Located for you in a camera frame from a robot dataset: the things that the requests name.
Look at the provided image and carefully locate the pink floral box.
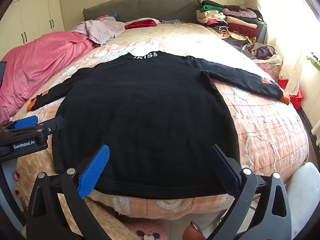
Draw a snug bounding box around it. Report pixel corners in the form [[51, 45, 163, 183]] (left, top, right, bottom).
[[257, 61, 282, 81]]

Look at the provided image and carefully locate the cream curtain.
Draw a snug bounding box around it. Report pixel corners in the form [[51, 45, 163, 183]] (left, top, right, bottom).
[[256, 0, 309, 93]]

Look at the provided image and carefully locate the pile of folded clothes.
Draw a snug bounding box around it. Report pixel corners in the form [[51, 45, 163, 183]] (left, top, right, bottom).
[[196, 0, 263, 42]]

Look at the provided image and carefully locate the white stool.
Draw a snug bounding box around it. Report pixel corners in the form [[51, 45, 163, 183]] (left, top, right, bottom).
[[285, 162, 320, 240]]

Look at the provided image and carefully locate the beige bag of clothes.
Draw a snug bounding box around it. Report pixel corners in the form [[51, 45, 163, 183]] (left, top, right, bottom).
[[241, 42, 283, 64]]

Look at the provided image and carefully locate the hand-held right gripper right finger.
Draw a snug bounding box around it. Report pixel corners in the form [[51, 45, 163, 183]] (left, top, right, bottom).
[[209, 144, 293, 240]]

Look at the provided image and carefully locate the black sweater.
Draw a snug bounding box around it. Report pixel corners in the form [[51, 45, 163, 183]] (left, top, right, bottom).
[[26, 51, 292, 200]]

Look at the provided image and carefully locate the orange plaid fluffy blanket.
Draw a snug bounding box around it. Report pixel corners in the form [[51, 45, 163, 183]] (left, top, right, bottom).
[[11, 22, 309, 228]]

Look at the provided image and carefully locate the pink cartoon slipper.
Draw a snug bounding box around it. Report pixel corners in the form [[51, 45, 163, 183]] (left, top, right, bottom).
[[126, 220, 168, 240]]

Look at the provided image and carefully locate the grey nightstand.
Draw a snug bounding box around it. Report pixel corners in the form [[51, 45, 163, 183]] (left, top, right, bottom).
[[256, 21, 267, 44]]

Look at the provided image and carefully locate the person's left hand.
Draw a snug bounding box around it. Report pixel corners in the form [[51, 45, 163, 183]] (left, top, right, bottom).
[[11, 170, 26, 198]]

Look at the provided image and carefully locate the lilac garment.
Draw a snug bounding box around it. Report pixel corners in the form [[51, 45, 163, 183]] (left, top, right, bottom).
[[71, 15, 125, 46]]

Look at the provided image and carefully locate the red garment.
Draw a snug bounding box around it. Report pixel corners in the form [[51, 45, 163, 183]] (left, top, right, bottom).
[[124, 18, 160, 30]]

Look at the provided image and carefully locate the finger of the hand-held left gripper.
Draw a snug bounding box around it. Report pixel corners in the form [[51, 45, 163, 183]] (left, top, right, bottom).
[[31, 116, 65, 140], [0, 116, 38, 131]]

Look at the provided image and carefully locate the grey padded headboard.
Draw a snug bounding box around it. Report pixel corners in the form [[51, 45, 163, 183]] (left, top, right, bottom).
[[83, 0, 202, 23]]

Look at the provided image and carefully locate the pink quilt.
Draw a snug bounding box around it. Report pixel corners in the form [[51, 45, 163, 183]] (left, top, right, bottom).
[[0, 31, 97, 125]]

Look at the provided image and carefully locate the white wardrobe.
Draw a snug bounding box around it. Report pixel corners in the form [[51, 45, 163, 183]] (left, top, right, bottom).
[[0, 0, 66, 53]]

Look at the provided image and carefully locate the red bag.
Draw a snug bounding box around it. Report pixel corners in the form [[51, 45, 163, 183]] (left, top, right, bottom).
[[278, 79, 305, 109]]

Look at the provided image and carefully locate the person's right hand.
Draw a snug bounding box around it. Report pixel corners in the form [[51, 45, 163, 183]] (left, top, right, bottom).
[[182, 220, 207, 240]]

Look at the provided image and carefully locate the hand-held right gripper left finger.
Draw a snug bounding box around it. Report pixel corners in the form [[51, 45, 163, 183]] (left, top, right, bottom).
[[26, 144, 113, 240]]

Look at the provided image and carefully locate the green cloth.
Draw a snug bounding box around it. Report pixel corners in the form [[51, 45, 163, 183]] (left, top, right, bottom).
[[307, 52, 320, 68]]

